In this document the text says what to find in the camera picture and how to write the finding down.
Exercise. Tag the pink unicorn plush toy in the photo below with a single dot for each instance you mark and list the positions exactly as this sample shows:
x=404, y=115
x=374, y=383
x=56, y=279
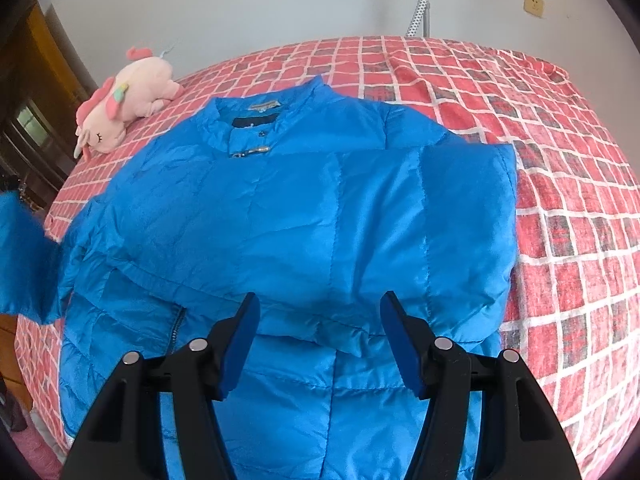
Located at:
x=140, y=85

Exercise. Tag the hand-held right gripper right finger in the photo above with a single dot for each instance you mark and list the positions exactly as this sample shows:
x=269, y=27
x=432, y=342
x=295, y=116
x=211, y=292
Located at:
x=400, y=345

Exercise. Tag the brown wooden cabinet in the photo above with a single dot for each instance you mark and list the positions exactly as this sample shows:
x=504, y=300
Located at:
x=45, y=85

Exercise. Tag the yellow wall socket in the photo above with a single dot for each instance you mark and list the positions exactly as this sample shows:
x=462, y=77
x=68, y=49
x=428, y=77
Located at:
x=534, y=4

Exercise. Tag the blue puffer jacket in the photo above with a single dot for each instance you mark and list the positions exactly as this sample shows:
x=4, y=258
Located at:
x=300, y=210

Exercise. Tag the bed with red plaid sheet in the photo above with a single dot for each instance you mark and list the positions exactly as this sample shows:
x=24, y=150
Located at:
x=575, y=210

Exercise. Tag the grey garment steamer pole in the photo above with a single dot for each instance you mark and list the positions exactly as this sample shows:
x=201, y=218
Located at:
x=427, y=25

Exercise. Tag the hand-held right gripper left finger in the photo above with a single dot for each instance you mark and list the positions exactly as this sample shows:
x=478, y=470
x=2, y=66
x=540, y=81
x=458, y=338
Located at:
x=239, y=345

